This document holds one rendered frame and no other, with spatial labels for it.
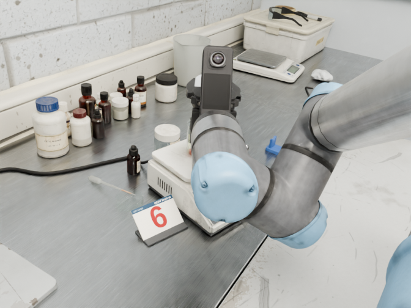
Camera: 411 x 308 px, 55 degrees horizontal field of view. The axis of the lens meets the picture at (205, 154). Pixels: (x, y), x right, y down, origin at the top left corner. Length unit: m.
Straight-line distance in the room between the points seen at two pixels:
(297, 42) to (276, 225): 1.29
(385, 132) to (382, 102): 0.04
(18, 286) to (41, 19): 0.65
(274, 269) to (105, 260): 0.29
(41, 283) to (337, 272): 0.49
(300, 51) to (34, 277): 1.37
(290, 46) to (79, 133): 1.04
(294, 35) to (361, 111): 1.34
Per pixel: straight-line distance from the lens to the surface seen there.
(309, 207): 0.52
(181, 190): 0.76
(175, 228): 0.76
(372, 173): 1.07
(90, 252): 0.73
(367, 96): 0.39
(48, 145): 0.96
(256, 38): 1.80
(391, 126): 0.38
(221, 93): 0.59
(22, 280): 0.69
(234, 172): 0.44
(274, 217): 0.50
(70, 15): 1.14
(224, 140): 0.49
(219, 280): 0.69
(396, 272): 0.17
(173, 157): 0.80
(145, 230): 0.74
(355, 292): 0.74
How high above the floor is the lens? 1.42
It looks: 31 degrees down
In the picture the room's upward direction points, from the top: 6 degrees clockwise
